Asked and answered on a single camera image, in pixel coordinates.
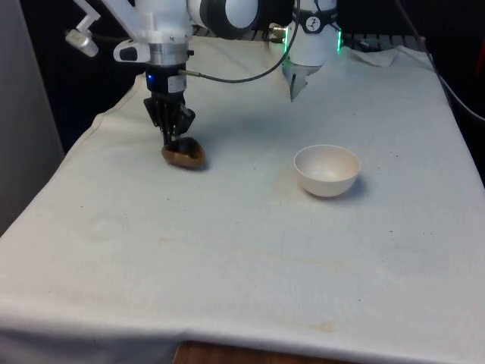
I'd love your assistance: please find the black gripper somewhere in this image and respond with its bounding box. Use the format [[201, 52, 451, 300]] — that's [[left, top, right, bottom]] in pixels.
[[142, 65, 197, 146]]

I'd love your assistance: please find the brown wooden cup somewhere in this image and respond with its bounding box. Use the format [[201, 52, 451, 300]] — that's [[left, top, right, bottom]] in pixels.
[[161, 137, 207, 168]]

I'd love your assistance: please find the white bowl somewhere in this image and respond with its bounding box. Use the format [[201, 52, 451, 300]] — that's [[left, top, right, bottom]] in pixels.
[[293, 144, 361, 198]]

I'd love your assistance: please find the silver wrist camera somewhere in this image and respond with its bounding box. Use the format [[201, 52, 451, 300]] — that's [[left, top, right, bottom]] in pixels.
[[112, 37, 150, 64]]

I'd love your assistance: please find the black cable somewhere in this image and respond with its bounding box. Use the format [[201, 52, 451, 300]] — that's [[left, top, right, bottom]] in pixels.
[[180, 7, 298, 83]]

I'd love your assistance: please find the white bracket-mounted device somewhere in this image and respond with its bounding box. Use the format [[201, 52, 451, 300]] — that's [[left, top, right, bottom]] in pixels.
[[64, 0, 102, 58]]

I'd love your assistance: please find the grey cable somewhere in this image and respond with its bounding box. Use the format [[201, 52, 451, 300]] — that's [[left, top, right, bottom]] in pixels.
[[396, 0, 485, 121]]

